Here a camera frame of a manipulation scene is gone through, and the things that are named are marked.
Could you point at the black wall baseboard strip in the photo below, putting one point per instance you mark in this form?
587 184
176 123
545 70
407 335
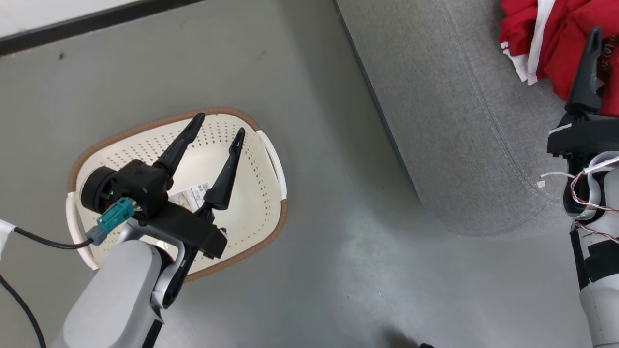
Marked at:
72 26

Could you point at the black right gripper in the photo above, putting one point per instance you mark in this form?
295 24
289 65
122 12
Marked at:
585 137

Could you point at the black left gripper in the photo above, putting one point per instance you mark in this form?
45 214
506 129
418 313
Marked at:
145 188

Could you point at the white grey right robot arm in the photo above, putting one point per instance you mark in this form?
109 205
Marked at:
604 299

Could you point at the white paper basket label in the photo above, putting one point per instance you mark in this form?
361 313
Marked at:
193 195

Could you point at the white perforated laundry basket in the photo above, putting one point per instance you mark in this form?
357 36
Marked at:
261 193

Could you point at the red trousers with white stripe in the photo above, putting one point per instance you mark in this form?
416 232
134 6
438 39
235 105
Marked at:
566 48

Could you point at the grey fabric sofa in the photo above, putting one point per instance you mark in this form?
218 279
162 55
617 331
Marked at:
435 96

